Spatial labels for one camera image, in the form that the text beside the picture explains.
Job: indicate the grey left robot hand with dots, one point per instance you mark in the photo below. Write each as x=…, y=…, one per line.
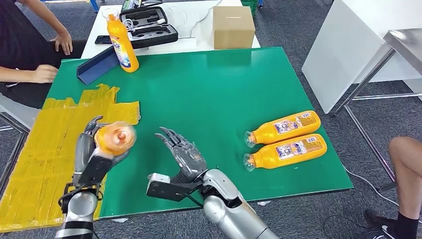
x=82, y=151

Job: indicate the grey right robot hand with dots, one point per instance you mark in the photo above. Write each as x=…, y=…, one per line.
x=189, y=161

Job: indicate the person's left hand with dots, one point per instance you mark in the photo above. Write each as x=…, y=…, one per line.
x=64, y=41

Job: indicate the person's right hand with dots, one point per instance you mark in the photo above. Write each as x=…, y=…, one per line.
x=45, y=74

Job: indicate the orange plastic bottle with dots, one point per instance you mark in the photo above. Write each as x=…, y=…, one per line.
x=263, y=160
x=123, y=49
x=115, y=138
x=263, y=133

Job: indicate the person's left forearm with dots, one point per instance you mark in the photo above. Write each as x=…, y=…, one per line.
x=43, y=16

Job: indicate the person's right forearm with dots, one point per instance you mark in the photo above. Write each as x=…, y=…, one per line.
x=16, y=75

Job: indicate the black smartphone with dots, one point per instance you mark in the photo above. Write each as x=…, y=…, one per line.
x=101, y=39

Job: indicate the yellow tape patch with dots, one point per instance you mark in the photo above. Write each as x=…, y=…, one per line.
x=43, y=148

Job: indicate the blue tablet cover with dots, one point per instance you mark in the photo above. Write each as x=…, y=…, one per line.
x=95, y=66

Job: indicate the person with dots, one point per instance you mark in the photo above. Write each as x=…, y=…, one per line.
x=19, y=36

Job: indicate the grey seat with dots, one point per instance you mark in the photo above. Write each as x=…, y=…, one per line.
x=16, y=113

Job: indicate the black foam-lined case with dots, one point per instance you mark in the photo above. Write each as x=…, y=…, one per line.
x=155, y=36

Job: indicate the white table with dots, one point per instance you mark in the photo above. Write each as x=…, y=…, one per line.
x=204, y=43

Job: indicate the brown cardboard box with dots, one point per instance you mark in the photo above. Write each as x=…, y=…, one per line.
x=233, y=29

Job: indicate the green plastic crate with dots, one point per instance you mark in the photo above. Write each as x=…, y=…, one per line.
x=250, y=6

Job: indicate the white cabinet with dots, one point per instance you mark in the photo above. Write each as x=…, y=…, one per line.
x=343, y=49

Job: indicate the black shoe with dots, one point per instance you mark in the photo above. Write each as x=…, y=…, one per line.
x=379, y=222

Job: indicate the person's leg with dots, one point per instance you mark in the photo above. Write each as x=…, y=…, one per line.
x=407, y=170

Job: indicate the black sock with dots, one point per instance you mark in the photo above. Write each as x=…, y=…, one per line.
x=407, y=227

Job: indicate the steel table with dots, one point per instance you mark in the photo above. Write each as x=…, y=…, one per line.
x=405, y=41

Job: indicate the black left camera bracket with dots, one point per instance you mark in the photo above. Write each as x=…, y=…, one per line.
x=95, y=171

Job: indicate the black camera bracket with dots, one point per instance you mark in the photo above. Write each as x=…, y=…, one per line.
x=171, y=191
x=95, y=171

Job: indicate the black right camera bracket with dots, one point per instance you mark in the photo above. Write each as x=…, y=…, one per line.
x=171, y=191

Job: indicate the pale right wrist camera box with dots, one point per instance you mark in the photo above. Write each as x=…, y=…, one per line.
x=158, y=178

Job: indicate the grey metal frame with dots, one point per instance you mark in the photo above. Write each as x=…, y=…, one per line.
x=20, y=146

